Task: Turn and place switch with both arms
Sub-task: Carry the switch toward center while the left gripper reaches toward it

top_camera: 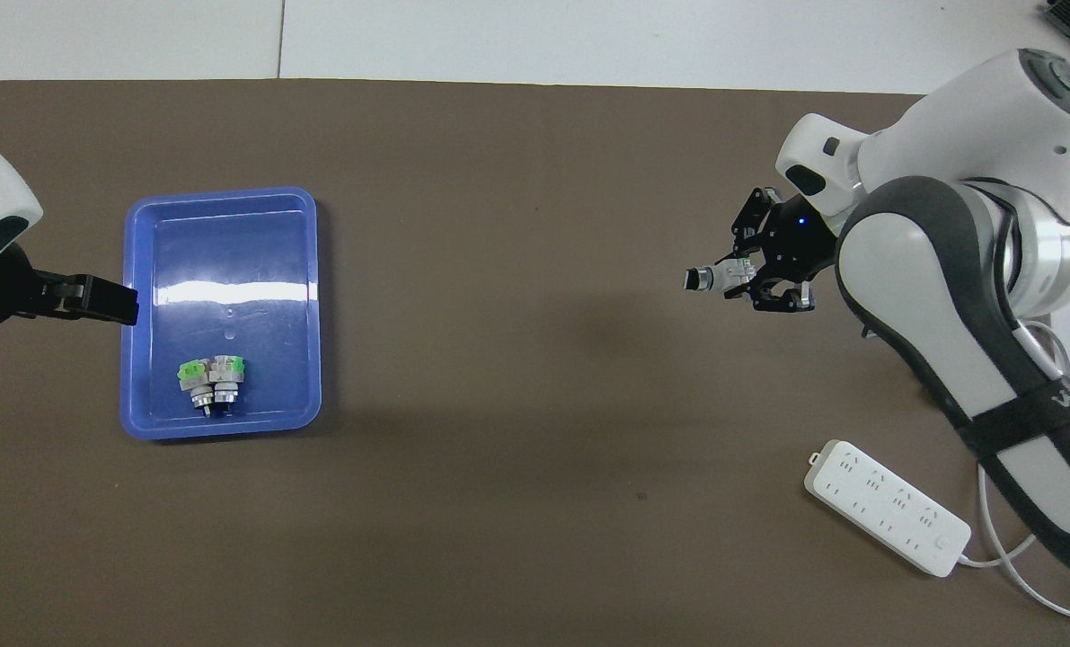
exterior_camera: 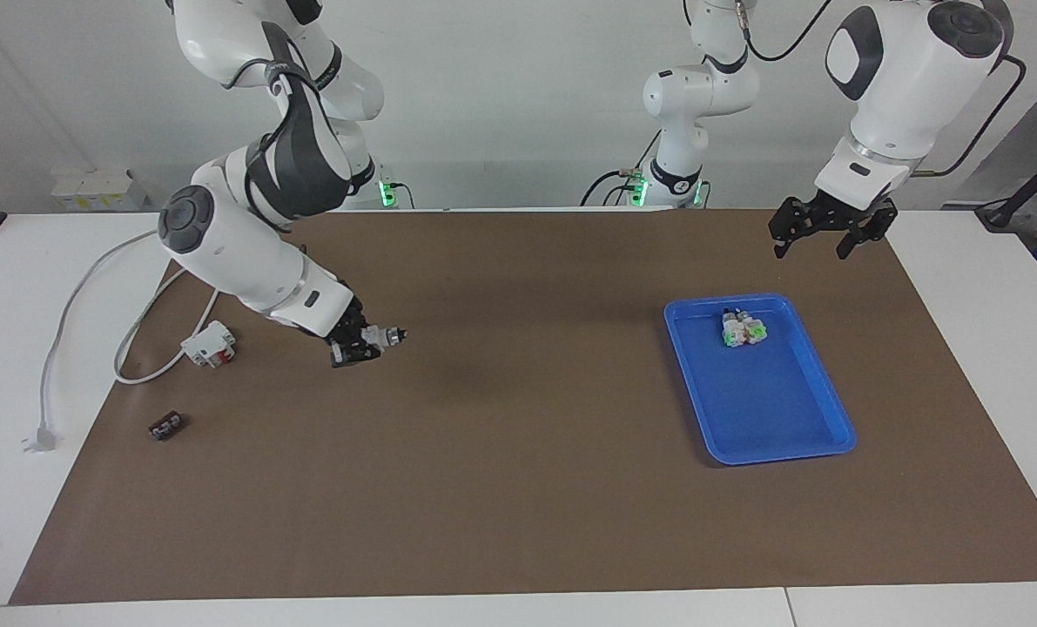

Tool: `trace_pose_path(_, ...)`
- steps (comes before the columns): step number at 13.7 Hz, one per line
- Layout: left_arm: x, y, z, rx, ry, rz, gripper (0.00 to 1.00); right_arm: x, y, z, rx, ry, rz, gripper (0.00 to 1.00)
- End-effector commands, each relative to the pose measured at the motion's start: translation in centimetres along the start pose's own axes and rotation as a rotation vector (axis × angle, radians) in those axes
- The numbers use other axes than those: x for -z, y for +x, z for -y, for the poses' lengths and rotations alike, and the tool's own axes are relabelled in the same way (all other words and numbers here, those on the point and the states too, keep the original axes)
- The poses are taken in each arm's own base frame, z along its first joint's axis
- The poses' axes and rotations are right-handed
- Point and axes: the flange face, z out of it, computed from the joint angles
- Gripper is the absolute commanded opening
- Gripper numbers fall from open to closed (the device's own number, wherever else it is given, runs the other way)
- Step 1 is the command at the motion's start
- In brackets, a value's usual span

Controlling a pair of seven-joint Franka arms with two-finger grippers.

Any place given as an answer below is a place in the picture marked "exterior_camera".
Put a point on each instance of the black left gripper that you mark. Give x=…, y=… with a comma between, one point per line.
x=840, y=213

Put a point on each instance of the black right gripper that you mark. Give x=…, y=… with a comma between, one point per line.
x=351, y=324

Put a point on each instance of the white orange selector switch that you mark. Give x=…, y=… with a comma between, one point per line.
x=390, y=334

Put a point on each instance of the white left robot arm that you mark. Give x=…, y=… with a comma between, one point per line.
x=901, y=78

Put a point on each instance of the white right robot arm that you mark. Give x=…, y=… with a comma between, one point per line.
x=239, y=252

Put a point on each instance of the white red circuit breaker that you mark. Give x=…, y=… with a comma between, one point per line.
x=209, y=344

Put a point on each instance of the blue plastic tray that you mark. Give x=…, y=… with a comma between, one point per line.
x=771, y=409

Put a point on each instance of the brown table mat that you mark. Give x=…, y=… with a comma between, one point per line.
x=518, y=479

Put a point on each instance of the small black terminal block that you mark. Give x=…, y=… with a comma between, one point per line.
x=167, y=427

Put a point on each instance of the white cardboard box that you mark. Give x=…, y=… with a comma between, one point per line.
x=100, y=190

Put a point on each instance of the green capped selector switch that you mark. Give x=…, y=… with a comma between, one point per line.
x=755, y=332
x=731, y=331

